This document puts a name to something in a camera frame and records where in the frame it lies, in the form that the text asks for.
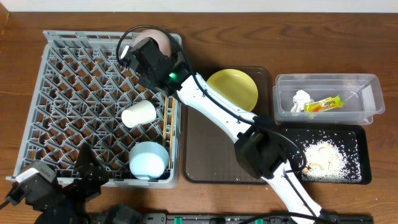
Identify brown plastic serving tray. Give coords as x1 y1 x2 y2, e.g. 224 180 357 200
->
182 66 273 185

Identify rice and food scraps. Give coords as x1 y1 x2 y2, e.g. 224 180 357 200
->
292 129 362 184

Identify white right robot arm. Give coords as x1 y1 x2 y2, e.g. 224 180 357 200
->
116 37 332 223

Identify wooden chopstick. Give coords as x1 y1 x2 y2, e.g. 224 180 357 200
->
162 97 169 147
168 98 175 169

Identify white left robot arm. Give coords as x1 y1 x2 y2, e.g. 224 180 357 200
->
1 143 142 224

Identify black rail with green clips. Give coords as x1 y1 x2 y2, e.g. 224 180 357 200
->
96 203 374 224

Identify light blue bowl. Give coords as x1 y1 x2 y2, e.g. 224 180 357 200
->
129 141 170 180

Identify grey plastic dish rack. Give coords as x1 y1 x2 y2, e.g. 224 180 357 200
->
14 30 181 189

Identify clear plastic waste bin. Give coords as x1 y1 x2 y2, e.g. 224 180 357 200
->
273 73 385 124

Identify white napkin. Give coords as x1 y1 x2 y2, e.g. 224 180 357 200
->
290 90 314 113

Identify black waste tray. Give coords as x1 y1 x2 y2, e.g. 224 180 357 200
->
280 123 372 185

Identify yellow plate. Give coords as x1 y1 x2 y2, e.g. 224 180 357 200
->
206 68 258 111

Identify white cup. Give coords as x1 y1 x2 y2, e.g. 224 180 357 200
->
121 100 156 128

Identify yellow orange snack wrapper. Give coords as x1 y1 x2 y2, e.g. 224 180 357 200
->
304 96 345 113

